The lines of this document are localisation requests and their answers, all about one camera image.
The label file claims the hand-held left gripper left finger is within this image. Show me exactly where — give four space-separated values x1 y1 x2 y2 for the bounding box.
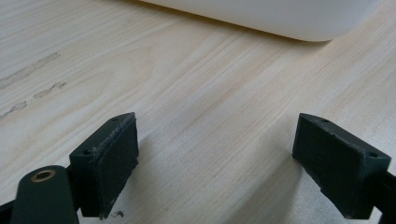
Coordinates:
68 111 140 220

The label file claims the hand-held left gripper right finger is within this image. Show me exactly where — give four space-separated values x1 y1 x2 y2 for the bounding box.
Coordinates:
291 112 392 220

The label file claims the white plastic container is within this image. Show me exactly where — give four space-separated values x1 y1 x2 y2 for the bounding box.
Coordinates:
139 0 382 43

